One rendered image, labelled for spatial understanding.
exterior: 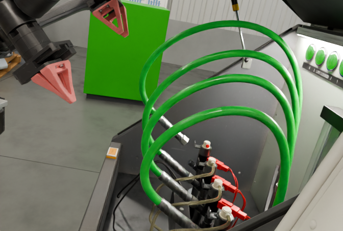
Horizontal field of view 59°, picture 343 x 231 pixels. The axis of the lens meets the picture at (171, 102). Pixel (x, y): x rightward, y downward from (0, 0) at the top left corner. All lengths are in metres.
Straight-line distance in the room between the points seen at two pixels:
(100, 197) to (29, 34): 0.44
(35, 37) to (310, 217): 0.49
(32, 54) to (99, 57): 3.40
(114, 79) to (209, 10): 3.66
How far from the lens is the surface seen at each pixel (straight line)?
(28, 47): 0.58
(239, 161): 1.14
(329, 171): 0.37
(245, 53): 0.58
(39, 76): 0.57
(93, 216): 0.77
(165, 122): 0.69
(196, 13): 7.07
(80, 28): 7.44
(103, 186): 0.86
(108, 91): 4.07
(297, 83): 0.73
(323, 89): 0.86
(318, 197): 0.37
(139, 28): 3.88
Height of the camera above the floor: 1.45
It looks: 19 degrees down
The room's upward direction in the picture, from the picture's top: 11 degrees clockwise
